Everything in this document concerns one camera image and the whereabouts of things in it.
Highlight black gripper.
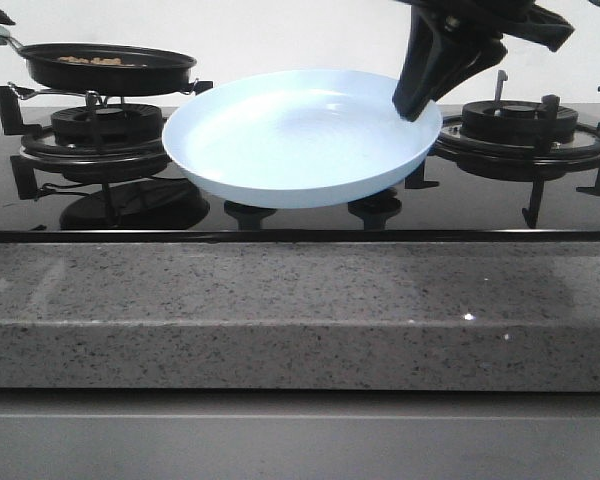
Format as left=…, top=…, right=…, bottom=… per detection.
left=392, top=0, right=574, bottom=121

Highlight light blue plate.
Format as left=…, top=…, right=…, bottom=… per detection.
left=162, top=69, right=443, bottom=209

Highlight black frying pan green handle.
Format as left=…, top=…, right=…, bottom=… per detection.
left=0, top=25, right=197, bottom=97

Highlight brown meat pieces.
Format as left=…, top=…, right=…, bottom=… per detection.
left=56, top=55, right=135, bottom=67

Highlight black glass gas cooktop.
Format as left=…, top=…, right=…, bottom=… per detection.
left=0, top=114, right=600, bottom=243

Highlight black left burner pan support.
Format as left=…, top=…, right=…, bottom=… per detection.
left=0, top=79, right=216, bottom=184

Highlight grey cabinet front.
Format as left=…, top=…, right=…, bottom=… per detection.
left=0, top=389, right=600, bottom=479

